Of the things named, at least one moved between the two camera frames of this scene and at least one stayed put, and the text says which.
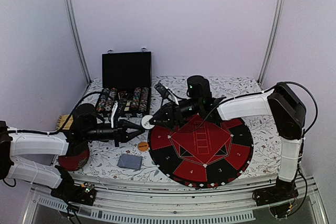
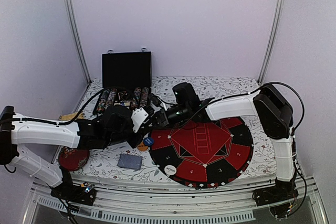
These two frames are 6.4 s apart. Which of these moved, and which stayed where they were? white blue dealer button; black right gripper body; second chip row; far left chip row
Moved: white blue dealer button
Stayed: far left chip row; second chip row; black right gripper body
